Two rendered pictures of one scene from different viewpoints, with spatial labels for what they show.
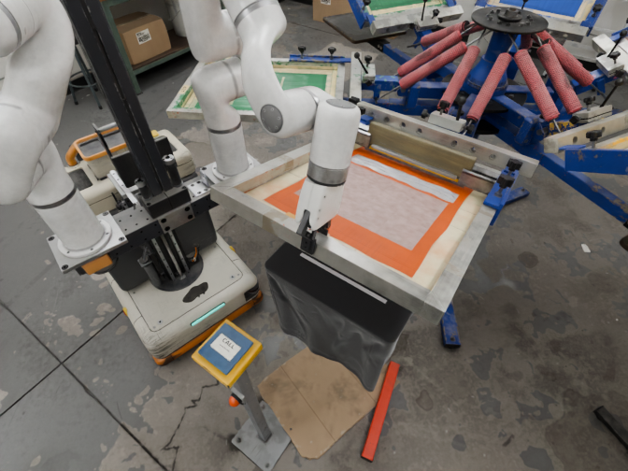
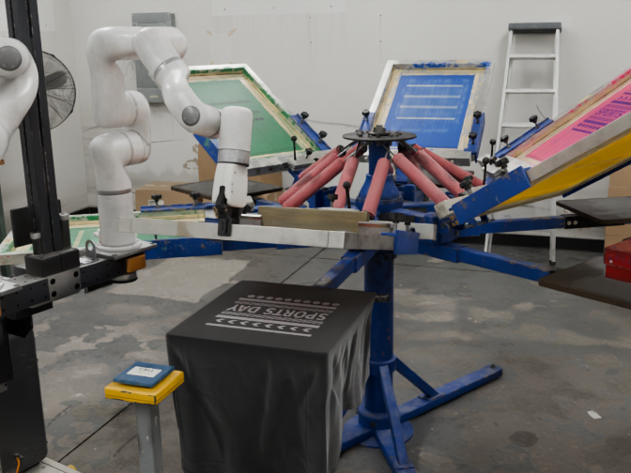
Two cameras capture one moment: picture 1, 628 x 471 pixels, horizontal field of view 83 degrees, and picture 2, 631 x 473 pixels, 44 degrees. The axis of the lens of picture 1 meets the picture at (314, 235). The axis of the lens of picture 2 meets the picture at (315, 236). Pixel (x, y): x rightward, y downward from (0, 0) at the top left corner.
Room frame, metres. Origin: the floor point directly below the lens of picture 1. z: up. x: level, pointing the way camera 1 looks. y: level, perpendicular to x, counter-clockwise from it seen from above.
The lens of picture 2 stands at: (-1.28, 0.28, 1.70)
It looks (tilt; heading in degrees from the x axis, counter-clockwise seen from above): 15 degrees down; 345
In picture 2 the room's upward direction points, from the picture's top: 1 degrees counter-clockwise
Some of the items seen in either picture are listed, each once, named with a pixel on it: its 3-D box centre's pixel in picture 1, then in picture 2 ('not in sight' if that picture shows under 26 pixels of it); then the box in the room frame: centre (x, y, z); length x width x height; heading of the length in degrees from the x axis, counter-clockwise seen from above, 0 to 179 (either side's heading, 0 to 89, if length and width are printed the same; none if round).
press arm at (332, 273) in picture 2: not in sight; (332, 280); (1.13, -0.45, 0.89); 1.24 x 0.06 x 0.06; 145
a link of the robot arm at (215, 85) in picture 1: (221, 95); (115, 161); (0.88, 0.24, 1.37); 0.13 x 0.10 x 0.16; 128
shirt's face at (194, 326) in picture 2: (364, 246); (277, 312); (0.72, -0.16, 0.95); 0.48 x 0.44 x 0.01; 145
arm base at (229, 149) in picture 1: (226, 145); (113, 219); (0.89, 0.26, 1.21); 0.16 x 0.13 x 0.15; 40
